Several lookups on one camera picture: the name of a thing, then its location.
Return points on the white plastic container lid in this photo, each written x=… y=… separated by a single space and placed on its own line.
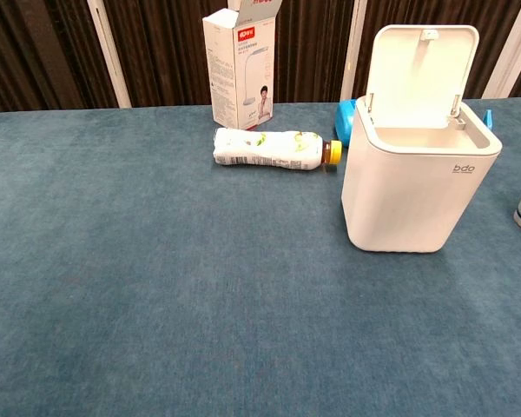
x=417 y=74

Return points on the white plastic trash bin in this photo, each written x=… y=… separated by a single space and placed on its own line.
x=408 y=204

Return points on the yellow-capped tea bottle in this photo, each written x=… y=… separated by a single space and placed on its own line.
x=269 y=150

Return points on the blue plastic object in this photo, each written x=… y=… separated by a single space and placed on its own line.
x=344 y=123

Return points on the blue tablecloth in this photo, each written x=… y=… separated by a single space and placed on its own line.
x=156 y=269

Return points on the white desk lamp carton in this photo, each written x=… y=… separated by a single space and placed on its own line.
x=232 y=74

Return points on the dark brown pleated curtain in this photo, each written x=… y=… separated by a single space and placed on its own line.
x=165 y=52

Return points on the small blue clip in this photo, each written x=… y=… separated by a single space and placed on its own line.
x=489 y=120

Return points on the white vertical frame bar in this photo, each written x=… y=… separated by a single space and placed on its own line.
x=110 y=56
x=351 y=52
x=510 y=56

